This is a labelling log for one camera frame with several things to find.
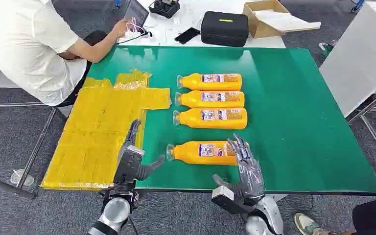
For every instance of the grey tablet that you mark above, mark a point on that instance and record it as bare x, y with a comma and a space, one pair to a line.
136, 11

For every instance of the white table foot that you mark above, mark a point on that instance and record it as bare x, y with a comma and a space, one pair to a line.
279, 198

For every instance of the metal table frame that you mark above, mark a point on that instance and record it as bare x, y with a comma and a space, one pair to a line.
374, 134
9, 104

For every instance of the black zip case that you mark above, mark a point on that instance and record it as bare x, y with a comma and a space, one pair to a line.
224, 30

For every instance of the orange drink bottle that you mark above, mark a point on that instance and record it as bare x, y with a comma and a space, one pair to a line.
214, 119
191, 153
212, 100
210, 82

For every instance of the green table mat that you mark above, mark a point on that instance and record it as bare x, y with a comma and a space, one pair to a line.
288, 113

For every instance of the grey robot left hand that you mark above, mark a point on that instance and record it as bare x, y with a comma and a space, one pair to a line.
133, 131

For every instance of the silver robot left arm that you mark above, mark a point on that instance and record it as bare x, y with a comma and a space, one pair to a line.
115, 214

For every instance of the white side table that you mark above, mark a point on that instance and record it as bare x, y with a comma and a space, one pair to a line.
360, 55

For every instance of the yellow sheet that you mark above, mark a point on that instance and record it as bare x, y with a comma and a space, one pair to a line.
87, 139

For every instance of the person's right hand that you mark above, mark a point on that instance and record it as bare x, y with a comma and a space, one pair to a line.
121, 29

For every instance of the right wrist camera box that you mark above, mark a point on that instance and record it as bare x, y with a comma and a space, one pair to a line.
222, 198

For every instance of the cardboard box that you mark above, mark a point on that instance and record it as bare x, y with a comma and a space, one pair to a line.
261, 27

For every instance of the dark floor bar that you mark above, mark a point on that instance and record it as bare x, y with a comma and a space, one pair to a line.
6, 185

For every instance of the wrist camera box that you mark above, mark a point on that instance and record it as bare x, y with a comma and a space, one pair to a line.
128, 168
222, 198

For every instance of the person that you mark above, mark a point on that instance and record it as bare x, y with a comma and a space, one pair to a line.
366, 217
22, 48

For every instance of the black smartphone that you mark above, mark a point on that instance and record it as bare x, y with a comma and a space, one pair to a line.
187, 35

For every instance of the green tape dispenser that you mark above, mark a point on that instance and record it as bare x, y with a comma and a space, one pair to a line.
327, 49

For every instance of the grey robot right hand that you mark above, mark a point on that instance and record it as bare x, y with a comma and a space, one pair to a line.
251, 181

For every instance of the white foam sheet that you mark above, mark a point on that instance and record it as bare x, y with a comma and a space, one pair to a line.
288, 22

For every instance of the clear plastic cup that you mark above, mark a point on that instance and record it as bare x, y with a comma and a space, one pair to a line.
21, 177

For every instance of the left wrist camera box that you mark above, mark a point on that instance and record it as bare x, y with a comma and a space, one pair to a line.
128, 168

